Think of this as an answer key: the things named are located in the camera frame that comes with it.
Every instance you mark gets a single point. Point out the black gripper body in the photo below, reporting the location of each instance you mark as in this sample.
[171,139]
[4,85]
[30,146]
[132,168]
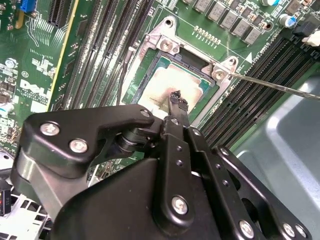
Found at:
[112,212]

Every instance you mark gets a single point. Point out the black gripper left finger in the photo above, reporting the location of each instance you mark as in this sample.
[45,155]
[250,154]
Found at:
[75,125]

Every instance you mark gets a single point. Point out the silver CPU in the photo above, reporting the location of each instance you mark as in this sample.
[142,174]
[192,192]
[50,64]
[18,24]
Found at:
[160,82]

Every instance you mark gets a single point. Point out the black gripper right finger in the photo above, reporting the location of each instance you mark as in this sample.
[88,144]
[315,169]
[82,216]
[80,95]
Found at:
[220,172]

